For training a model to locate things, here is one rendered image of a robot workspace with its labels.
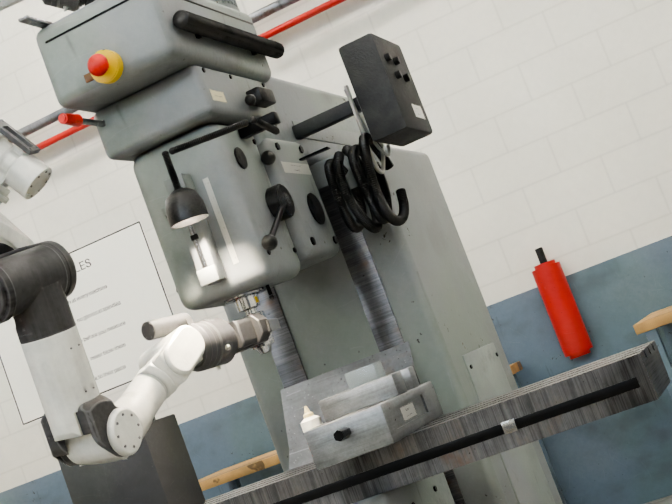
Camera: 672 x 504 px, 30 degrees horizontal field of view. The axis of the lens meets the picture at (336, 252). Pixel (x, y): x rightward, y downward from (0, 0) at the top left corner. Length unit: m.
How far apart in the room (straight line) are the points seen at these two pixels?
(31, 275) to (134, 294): 5.38
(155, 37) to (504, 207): 4.44
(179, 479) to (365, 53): 0.92
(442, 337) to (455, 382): 0.10
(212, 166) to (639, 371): 0.86
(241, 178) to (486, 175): 4.29
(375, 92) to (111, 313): 5.02
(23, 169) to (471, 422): 0.87
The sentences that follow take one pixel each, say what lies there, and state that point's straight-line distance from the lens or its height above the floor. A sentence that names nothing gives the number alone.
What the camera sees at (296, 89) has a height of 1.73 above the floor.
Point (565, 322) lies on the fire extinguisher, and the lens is 6.37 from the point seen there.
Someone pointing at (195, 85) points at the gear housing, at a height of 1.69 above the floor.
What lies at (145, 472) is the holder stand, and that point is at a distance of 2.47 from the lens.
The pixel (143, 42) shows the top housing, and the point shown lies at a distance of 2.29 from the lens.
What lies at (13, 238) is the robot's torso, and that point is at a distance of 2.10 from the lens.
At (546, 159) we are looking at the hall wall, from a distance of 6.52.
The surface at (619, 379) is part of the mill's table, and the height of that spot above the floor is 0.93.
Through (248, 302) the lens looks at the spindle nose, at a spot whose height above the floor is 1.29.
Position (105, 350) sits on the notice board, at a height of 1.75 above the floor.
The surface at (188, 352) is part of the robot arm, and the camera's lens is 2.20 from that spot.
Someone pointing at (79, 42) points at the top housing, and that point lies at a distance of 2.35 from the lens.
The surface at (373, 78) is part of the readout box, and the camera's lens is 2.55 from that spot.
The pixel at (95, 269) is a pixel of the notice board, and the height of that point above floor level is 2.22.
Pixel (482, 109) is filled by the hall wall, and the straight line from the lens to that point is 6.61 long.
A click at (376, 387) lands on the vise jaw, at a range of 2.25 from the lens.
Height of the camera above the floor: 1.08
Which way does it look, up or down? 6 degrees up
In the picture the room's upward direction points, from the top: 21 degrees counter-clockwise
